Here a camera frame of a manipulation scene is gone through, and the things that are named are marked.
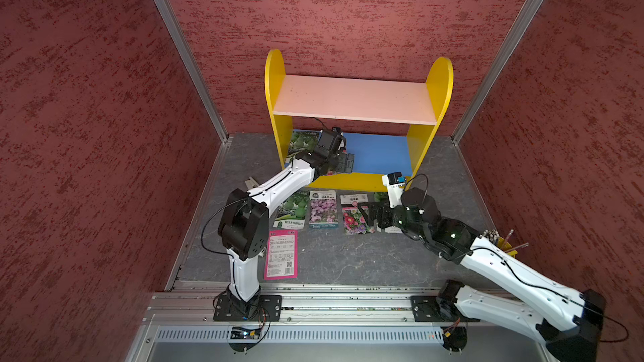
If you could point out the right corner aluminium post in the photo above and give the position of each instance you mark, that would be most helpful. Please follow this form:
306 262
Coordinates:
513 38

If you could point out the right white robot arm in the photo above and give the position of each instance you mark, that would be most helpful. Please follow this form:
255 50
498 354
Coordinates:
568 323

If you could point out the open black silver stapler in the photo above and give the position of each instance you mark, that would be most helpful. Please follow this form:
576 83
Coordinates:
251 183

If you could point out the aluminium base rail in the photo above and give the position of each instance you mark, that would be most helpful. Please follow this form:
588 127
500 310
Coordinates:
296 304

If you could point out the pink zinnia seed bag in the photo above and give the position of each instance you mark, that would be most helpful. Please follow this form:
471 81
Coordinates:
350 213

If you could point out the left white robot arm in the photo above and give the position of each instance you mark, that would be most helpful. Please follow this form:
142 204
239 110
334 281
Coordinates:
244 224

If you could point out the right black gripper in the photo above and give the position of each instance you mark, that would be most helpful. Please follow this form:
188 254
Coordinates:
383 209

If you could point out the pink back-side seed bag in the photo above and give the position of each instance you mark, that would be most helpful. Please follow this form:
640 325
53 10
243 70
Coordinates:
282 255

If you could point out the yellow pencil cup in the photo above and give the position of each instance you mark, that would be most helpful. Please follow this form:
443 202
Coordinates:
504 243

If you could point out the left corner aluminium post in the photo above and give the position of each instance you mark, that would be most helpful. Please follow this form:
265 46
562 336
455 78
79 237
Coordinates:
189 61

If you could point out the corner aluminium post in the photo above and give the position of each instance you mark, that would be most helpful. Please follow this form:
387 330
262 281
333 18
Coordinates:
189 61
513 38

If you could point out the large green gourd seed bag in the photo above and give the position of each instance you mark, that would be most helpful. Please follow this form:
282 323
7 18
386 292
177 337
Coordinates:
292 213

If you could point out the yellow wooden shelf unit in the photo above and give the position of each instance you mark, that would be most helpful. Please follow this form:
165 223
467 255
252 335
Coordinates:
420 106

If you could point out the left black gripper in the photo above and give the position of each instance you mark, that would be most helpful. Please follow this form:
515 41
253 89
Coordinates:
340 166

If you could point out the green gourd bag shelf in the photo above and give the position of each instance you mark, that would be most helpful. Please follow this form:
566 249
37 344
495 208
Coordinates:
301 141

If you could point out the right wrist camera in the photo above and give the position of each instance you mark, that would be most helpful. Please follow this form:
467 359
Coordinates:
395 184

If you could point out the purple flower seed bag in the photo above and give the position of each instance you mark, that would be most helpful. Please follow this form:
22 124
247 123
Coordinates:
323 210

